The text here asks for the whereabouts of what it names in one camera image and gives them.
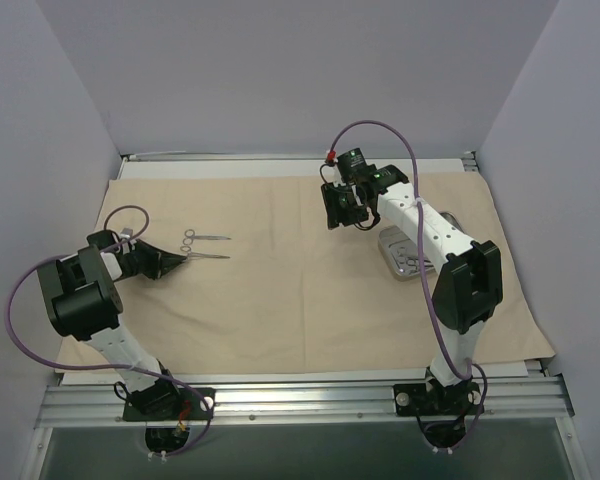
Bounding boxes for steel surgical scissors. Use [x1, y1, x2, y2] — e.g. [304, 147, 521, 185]
[182, 229, 230, 245]

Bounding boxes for stainless steel instrument tray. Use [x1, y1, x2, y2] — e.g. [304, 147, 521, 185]
[378, 203, 471, 280]

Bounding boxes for beige cloth wrap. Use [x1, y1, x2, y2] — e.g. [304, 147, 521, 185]
[54, 172, 556, 374]

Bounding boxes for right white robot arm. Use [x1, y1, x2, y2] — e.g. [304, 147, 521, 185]
[321, 149, 503, 413]

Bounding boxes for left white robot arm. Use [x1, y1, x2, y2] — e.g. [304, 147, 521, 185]
[37, 230, 187, 419]

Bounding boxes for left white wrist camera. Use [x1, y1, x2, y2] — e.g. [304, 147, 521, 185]
[118, 227, 135, 253]

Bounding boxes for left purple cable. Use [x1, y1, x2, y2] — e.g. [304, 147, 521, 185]
[4, 205, 216, 459]

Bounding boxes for purple cable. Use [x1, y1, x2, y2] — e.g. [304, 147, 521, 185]
[4, 205, 216, 459]
[327, 120, 491, 446]

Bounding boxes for aluminium right side rail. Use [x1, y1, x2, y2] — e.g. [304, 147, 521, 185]
[461, 151, 480, 173]

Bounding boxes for aluminium rail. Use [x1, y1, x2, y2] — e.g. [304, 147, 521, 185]
[461, 151, 480, 173]
[36, 376, 574, 428]

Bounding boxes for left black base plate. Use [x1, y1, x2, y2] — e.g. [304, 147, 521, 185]
[122, 386, 216, 422]

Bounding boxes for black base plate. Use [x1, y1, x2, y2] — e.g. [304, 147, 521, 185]
[393, 379, 484, 417]
[122, 386, 216, 422]

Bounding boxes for aluminium front rail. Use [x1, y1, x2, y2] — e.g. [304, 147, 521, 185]
[36, 376, 574, 428]

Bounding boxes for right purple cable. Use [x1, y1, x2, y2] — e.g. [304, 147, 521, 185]
[327, 120, 491, 446]

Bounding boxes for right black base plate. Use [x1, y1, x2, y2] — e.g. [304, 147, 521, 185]
[393, 379, 484, 417]

